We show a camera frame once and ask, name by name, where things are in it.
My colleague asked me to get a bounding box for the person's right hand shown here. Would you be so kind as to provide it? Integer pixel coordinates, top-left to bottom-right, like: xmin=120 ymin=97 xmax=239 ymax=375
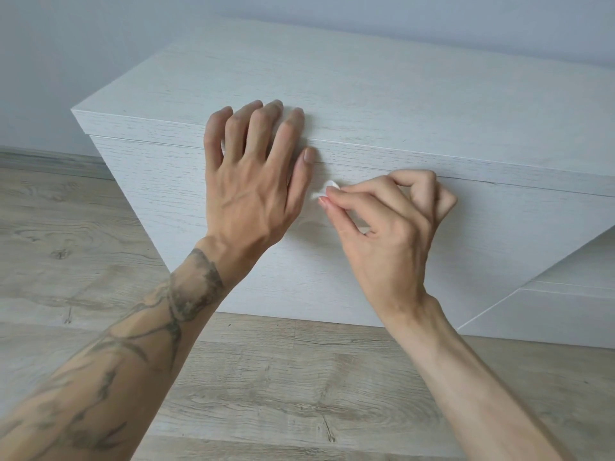
xmin=317 ymin=169 xmax=458 ymax=328

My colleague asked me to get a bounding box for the small white sticker piece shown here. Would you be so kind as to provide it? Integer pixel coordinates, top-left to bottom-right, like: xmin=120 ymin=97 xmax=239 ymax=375
xmin=310 ymin=180 xmax=341 ymax=202

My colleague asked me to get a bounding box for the grey baseboard strip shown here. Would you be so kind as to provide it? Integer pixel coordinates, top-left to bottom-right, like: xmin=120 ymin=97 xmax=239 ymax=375
xmin=0 ymin=146 xmax=116 ymax=181

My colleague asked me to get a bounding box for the white wooden cabinet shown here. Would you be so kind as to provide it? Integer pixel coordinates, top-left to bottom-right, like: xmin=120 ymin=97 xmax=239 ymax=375
xmin=71 ymin=16 xmax=615 ymax=350

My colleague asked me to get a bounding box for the person's left forearm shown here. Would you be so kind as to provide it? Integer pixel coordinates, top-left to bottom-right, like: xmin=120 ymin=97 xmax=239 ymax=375
xmin=0 ymin=237 xmax=243 ymax=461

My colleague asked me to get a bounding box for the person's left hand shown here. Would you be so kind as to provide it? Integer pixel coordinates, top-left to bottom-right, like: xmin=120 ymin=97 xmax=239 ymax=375
xmin=203 ymin=100 xmax=318 ymax=287

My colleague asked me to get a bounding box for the person's right forearm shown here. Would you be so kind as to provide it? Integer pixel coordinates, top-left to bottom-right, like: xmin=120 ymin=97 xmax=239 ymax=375
xmin=384 ymin=295 xmax=575 ymax=461

